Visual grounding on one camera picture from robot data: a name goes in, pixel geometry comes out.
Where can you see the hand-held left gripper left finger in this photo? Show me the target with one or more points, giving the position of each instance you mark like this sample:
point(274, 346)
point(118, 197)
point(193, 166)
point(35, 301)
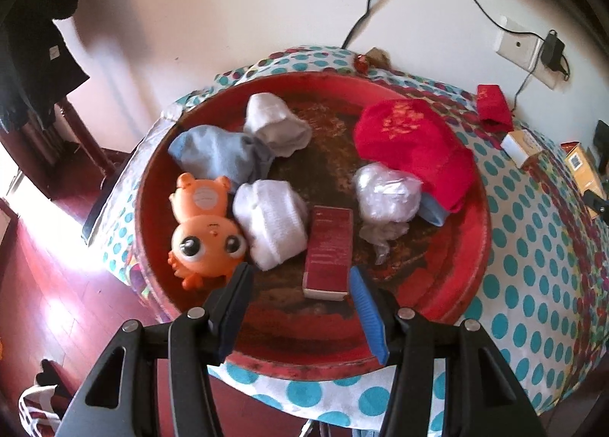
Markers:
point(228, 323)

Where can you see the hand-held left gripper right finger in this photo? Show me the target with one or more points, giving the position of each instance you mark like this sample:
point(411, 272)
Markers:
point(368, 318)

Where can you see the dark red box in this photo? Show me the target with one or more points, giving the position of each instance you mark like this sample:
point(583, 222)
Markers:
point(329, 251)

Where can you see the orange cartoon toy figure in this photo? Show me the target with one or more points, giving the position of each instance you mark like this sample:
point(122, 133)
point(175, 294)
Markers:
point(204, 227)

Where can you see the white sock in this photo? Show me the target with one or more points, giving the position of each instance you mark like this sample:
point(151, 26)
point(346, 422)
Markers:
point(276, 125)
point(271, 223)

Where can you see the clear plastic bag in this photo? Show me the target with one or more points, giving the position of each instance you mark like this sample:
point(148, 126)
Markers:
point(385, 201)

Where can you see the light blue sock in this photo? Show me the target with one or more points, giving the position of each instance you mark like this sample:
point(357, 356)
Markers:
point(214, 151)
point(434, 211)

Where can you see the round red metal tray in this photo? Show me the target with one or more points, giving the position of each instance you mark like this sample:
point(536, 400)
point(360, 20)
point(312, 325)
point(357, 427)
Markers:
point(323, 166)

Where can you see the large red embroidered sock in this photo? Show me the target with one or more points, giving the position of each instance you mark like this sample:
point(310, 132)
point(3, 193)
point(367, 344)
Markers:
point(414, 146)

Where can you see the polka dot tablecloth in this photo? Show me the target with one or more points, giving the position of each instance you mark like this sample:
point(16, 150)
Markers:
point(523, 251)

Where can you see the checked bag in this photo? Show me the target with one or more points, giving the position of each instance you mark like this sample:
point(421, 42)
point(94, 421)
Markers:
point(40, 406)

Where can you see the small white and tan box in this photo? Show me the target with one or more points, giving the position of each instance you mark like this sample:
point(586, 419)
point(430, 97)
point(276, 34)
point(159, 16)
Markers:
point(523, 146)

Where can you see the wooden coat stand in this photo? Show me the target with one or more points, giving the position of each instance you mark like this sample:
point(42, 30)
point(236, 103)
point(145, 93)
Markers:
point(83, 137)

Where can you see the small red embroidered sock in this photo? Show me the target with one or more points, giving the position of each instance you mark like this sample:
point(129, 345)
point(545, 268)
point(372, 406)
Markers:
point(495, 107)

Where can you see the small red wrapped candy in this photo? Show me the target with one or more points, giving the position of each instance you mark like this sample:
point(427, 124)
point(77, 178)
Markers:
point(361, 62)

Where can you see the orange box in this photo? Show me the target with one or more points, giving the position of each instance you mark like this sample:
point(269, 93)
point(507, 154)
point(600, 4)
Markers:
point(583, 166)

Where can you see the black power adapter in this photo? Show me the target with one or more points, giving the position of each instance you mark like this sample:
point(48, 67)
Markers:
point(554, 51)

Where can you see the dark hanging coat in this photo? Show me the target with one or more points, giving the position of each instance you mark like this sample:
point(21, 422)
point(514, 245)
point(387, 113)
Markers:
point(33, 47)

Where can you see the wall radiator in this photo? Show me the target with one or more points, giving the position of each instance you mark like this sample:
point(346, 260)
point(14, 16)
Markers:
point(40, 137)

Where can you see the white wall socket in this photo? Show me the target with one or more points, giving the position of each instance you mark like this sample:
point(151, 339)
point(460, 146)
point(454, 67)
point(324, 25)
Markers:
point(518, 44)

